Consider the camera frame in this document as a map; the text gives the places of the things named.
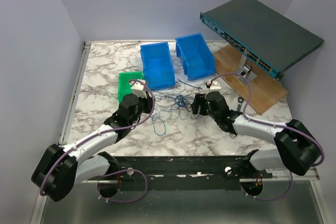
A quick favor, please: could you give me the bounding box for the blue wire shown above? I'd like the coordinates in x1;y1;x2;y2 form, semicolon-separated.
151;93;196;136

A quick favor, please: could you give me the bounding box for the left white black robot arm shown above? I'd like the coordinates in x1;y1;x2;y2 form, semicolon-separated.
31;91;155;202

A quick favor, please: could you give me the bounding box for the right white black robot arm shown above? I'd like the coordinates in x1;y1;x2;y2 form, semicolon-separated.
191;91;324;178

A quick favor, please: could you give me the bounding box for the green plastic bin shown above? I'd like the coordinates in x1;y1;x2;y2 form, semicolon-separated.
118;71;143;103

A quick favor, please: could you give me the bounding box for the small silver open wrench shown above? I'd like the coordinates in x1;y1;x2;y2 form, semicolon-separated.
176;79;203;91

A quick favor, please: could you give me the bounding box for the large silver combination wrench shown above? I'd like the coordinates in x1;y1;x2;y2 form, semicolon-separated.
230;97;244;138

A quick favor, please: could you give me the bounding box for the right blue plastic bin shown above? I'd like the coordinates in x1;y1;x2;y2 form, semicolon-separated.
175;33;215;81

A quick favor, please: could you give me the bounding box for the blue plastic bin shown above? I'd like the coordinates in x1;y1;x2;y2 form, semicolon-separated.
175;33;215;81
140;42;175;90

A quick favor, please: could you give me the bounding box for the left blue plastic bin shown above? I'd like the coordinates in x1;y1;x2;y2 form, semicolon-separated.
140;42;175;90

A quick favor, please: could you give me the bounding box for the wooden board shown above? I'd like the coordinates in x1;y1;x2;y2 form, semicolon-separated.
213;45;288;114

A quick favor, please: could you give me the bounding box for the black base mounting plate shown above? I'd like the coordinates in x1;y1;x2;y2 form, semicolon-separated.
98;152;272;195

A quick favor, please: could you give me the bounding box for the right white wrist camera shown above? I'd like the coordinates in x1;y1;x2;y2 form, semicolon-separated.
206;80;222;93

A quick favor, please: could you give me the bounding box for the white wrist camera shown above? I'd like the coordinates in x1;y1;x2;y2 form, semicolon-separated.
206;80;222;93
129;79;146;98

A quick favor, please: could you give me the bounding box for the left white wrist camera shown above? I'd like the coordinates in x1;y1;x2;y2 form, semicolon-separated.
129;79;146;98

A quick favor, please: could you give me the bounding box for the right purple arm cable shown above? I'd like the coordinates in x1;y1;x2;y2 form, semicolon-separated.
208;73;324;201

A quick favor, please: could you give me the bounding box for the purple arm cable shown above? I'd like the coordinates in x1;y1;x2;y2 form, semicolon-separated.
208;73;324;201
39;78;155;205

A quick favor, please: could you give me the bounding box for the metal switch stand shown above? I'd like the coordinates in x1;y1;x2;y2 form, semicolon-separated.
235;54;257;85

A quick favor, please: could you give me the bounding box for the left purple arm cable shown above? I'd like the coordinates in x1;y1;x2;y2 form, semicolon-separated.
39;78;155;205

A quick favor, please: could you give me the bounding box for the dark network switch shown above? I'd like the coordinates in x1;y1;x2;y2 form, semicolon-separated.
200;0;324;81

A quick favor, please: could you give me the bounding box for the aluminium rail frame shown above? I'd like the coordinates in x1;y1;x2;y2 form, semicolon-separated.
28;40;326;224

